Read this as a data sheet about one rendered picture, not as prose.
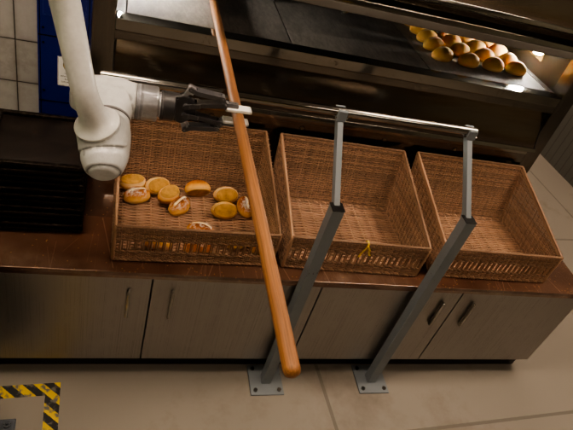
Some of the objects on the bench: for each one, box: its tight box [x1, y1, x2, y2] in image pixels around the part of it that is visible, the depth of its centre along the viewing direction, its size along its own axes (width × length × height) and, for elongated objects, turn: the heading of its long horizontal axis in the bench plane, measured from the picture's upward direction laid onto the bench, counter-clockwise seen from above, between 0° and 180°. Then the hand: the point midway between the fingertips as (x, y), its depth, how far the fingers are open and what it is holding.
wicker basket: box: [401, 151, 564, 283], centre depth 231 cm, size 49×56×28 cm
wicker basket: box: [111, 117, 283, 266], centre depth 194 cm, size 49×56×28 cm
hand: (237, 115), depth 145 cm, fingers closed on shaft, 3 cm apart
